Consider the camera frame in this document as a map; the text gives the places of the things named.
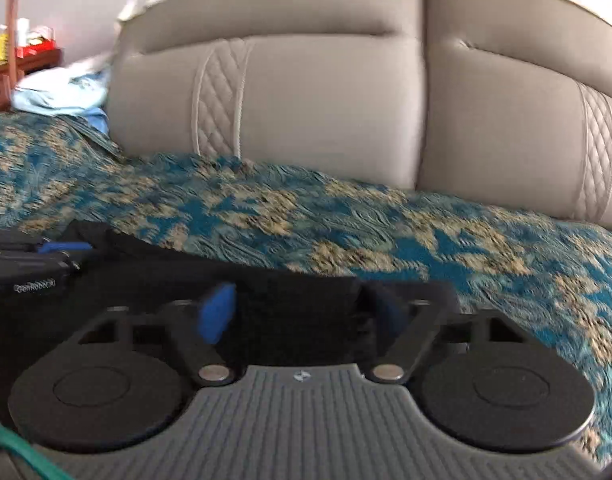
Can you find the light blue cloth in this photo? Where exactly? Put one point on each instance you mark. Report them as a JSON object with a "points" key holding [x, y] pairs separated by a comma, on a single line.
{"points": [[60, 95]]}

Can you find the wooden shelf rack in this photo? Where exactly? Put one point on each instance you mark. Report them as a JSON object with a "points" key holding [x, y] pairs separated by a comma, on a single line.
{"points": [[13, 80]]}

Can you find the red box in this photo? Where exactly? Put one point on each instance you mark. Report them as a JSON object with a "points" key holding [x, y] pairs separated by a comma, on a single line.
{"points": [[35, 51]]}

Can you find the teal paisley blanket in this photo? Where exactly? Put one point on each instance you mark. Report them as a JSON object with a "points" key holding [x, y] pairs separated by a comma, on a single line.
{"points": [[336, 220]]}

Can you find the white bottle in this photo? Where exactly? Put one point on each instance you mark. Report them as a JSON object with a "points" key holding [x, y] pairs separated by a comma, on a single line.
{"points": [[23, 32]]}

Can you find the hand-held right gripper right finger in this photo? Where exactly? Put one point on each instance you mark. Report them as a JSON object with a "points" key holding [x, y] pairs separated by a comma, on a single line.
{"points": [[388, 316]]}

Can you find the black pants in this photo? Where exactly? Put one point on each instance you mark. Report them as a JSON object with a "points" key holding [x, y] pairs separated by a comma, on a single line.
{"points": [[296, 310]]}

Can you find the beige leather sofa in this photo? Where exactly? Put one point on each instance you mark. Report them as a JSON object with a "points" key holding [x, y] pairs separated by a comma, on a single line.
{"points": [[311, 85]]}

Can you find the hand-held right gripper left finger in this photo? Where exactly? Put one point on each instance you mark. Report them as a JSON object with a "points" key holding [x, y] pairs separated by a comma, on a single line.
{"points": [[216, 312]]}

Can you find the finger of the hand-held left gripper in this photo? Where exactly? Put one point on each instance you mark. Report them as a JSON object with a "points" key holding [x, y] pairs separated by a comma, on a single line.
{"points": [[65, 248]]}

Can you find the yellow bottle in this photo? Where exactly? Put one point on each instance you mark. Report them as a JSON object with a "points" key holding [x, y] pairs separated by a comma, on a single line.
{"points": [[0, 45]]}

